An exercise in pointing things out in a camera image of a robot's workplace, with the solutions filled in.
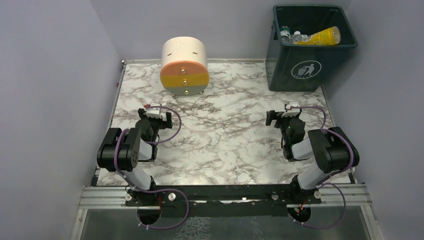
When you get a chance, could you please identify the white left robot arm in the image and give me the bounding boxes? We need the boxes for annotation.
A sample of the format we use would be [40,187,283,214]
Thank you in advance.
[96,108,173,192]

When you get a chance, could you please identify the clear bottle green cap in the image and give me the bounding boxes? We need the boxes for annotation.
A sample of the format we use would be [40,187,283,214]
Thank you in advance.
[279,25,292,45]

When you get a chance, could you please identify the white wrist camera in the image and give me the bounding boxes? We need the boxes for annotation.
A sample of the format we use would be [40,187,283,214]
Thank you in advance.
[281,101,302,118]
[144,103,162,119]

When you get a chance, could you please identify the round pastel drawer cabinet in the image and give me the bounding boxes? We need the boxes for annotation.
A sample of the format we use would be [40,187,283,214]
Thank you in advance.
[159,36,210,96]

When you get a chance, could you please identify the yellow drink bottle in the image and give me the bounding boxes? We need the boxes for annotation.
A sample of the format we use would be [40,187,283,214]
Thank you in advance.
[296,26,341,46]

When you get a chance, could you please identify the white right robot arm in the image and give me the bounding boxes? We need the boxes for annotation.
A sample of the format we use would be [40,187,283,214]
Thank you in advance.
[265,106,360,202]

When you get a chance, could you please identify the dark green trash bin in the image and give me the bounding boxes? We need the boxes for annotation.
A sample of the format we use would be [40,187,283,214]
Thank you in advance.
[265,4,358,92]

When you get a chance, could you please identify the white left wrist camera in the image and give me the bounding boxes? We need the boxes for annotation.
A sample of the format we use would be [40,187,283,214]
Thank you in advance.
[144,103,162,119]

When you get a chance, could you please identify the crushed clear bottle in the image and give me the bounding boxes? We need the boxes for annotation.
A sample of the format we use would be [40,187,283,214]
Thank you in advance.
[291,31,308,44]

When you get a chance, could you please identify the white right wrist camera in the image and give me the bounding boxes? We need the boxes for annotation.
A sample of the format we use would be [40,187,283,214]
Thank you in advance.
[281,101,302,118]

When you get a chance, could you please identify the black front mounting rail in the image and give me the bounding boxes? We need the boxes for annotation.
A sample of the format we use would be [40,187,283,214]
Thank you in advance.
[125,184,322,218]

